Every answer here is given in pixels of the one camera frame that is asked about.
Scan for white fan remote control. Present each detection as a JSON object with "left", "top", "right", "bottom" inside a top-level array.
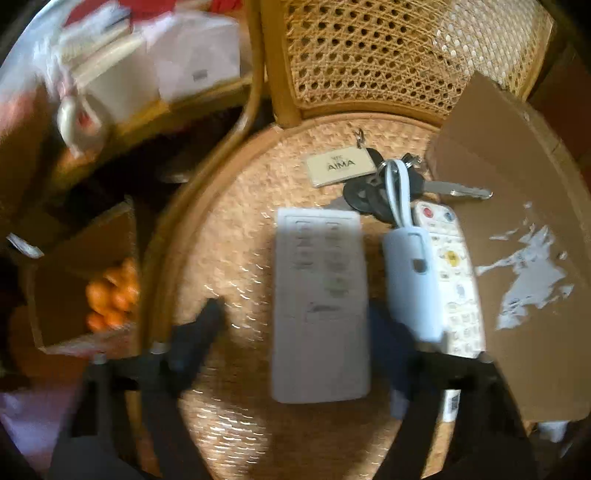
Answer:
[{"left": 271, "top": 208, "right": 370, "bottom": 404}]

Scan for paper cup with sticks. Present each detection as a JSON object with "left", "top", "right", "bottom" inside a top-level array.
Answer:
[{"left": 56, "top": 20, "right": 145, "bottom": 76}]

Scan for light blue power bank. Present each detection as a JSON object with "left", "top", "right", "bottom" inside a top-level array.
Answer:
[{"left": 382, "top": 159, "right": 444, "bottom": 345}]

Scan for cream ceramic mug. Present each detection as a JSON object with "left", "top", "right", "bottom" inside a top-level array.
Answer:
[{"left": 57, "top": 56, "right": 159, "bottom": 155}]

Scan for wooden side table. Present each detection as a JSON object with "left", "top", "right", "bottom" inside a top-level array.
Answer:
[{"left": 45, "top": 74, "right": 264, "bottom": 195}]

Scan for white tv remote coloured buttons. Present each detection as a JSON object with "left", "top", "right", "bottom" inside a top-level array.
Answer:
[{"left": 411, "top": 201, "right": 487, "bottom": 423}]

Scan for brown cardboard box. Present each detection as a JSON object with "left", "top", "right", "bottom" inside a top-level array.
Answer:
[{"left": 427, "top": 74, "right": 590, "bottom": 422}]

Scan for cardboard box of oranges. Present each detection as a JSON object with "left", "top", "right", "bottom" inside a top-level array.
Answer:
[{"left": 24, "top": 200, "right": 139, "bottom": 356}]

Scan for black keys with AIMA tag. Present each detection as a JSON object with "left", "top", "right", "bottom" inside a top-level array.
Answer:
[{"left": 327, "top": 129, "right": 493, "bottom": 225}]

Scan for rattan cane chair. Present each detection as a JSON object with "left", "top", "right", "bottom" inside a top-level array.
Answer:
[{"left": 139, "top": 1, "right": 551, "bottom": 479}]

